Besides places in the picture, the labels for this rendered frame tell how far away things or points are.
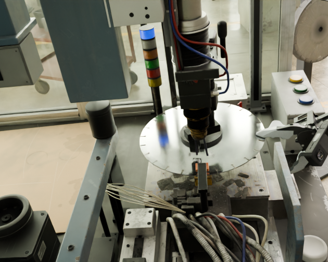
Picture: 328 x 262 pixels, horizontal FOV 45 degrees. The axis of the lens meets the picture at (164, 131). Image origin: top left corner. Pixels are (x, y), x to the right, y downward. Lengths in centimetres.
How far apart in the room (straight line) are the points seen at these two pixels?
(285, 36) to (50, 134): 92
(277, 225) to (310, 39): 118
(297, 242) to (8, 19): 66
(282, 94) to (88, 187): 75
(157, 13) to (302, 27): 141
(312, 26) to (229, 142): 113
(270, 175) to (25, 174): 79
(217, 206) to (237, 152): 14
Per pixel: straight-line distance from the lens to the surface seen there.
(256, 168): 110
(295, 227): 80
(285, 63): 148
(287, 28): 143
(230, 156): 98
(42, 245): 94
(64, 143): 150
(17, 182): 139
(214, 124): 95
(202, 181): 87
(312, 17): 203
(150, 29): 120
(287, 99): 130
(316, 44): 210
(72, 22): 68
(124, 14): 65
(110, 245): 99
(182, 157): 99
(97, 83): 71
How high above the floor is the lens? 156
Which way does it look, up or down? 34 degrees down
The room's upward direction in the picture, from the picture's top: 9 degrees counter-clockwise
